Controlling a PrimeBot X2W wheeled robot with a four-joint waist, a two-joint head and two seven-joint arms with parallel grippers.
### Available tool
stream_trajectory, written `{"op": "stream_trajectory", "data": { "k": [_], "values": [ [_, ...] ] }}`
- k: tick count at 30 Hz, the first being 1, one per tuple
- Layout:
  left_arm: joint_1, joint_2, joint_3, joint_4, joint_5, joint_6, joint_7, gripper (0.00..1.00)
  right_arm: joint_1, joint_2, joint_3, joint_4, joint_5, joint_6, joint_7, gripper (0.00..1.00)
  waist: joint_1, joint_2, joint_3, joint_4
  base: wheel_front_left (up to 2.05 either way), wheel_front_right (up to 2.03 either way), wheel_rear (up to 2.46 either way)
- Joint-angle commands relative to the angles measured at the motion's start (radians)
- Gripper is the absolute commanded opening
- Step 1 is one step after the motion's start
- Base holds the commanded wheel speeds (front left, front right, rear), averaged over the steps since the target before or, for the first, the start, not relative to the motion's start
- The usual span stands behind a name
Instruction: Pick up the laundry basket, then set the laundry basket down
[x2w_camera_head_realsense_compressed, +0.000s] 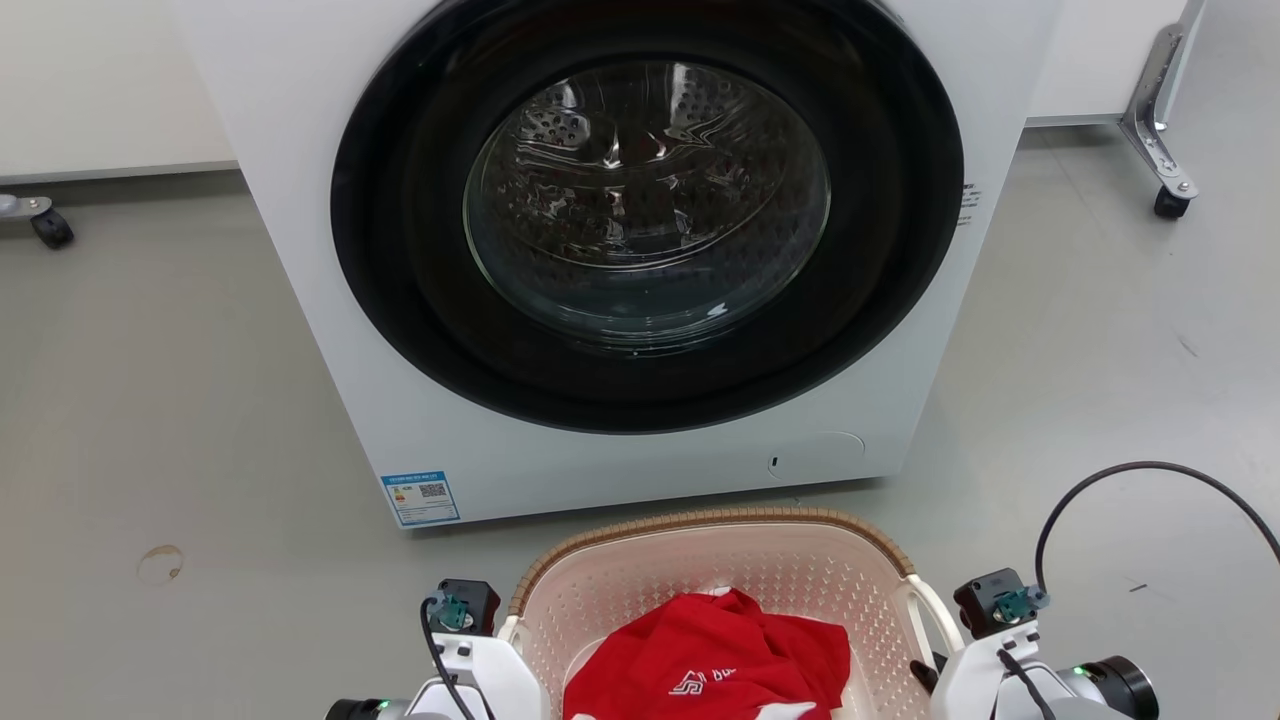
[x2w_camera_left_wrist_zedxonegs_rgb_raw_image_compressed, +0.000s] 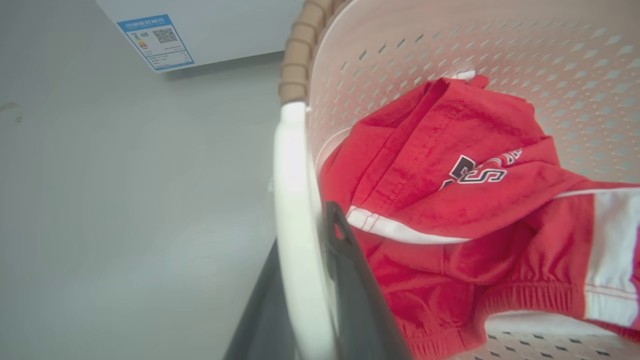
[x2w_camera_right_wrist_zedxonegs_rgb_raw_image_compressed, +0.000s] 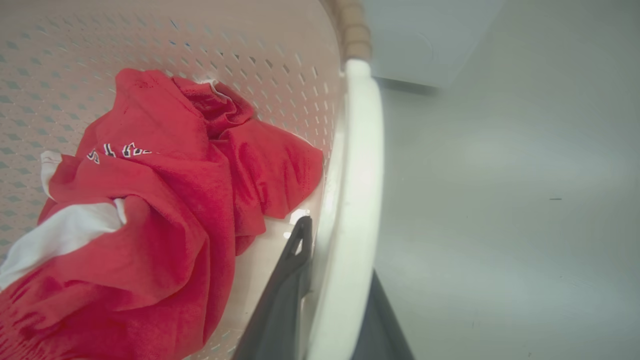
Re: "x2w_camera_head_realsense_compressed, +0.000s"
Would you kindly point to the white front-load washing machine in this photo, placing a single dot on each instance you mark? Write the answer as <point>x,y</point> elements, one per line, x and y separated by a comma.
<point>300,200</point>

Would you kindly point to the white partition panel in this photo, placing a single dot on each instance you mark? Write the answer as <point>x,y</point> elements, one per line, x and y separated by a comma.
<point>1090,60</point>
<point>100,90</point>

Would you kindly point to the white washer filter cover flap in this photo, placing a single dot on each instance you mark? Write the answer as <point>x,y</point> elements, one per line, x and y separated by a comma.
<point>820,455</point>

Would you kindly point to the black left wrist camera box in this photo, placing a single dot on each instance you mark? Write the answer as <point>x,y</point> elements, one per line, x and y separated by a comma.
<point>478,600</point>

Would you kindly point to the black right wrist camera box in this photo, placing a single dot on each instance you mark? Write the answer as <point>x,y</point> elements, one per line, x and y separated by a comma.
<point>985,598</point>

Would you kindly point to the red printed t-shirt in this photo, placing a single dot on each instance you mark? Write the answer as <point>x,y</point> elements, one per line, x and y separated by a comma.
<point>720,650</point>

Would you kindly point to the beige plastic laundry basket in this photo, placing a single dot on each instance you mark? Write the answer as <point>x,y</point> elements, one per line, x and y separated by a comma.
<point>640,590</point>

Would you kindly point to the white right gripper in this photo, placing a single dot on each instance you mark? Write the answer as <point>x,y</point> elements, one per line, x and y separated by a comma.
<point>975,680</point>

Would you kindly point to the black caster wheel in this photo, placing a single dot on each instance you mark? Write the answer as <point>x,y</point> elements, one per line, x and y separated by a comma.
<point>52,229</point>
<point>1171,203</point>

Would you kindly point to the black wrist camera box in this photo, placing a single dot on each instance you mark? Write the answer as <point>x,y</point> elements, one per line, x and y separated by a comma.
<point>985,598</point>
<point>478,600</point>

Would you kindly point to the grey metal partition leg bracket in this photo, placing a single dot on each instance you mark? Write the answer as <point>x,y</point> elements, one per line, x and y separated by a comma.
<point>1152,100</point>
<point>22,205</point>

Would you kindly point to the round black glass washer door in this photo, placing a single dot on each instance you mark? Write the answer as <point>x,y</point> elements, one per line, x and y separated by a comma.
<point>420,300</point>

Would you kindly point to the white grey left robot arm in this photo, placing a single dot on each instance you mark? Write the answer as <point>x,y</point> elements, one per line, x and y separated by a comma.
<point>360,711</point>

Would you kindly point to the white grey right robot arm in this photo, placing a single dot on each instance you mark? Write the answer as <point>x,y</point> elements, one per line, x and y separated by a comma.
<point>1120,690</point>

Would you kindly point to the blue white energy label sticker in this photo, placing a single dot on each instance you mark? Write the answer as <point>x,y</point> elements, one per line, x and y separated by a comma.
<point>421,498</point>

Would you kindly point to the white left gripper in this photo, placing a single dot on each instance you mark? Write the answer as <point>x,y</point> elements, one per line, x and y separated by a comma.
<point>495,680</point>

